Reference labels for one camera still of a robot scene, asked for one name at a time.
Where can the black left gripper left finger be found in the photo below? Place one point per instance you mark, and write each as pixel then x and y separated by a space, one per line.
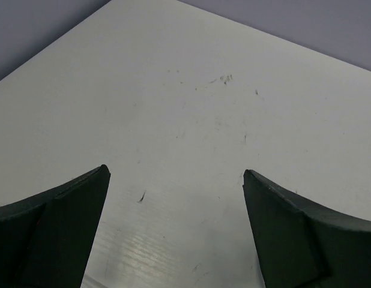
pixel 46 239

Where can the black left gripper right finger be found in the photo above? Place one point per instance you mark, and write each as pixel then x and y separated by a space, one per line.
pixel 301 243

